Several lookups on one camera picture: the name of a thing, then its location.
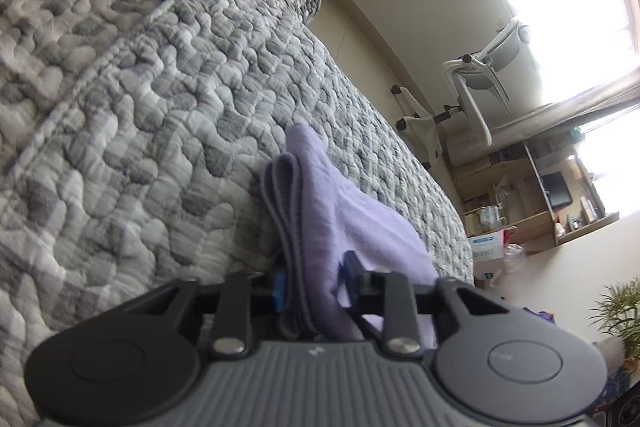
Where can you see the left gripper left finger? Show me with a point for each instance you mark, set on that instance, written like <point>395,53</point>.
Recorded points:
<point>227,318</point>

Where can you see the green potted plant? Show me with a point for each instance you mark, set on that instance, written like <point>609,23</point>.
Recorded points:
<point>616,316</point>

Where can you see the lavender purple garment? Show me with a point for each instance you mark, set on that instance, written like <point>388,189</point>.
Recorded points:
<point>320,215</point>

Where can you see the white grey office chair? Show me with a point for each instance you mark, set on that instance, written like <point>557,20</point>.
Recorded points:
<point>476,71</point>

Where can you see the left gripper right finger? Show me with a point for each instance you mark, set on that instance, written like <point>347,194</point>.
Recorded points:
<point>405,318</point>

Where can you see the grey white quilted blanket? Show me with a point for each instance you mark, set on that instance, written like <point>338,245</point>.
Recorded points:
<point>133,134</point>

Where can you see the wooden desk shelf unit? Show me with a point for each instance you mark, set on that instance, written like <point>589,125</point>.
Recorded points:
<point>538,192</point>

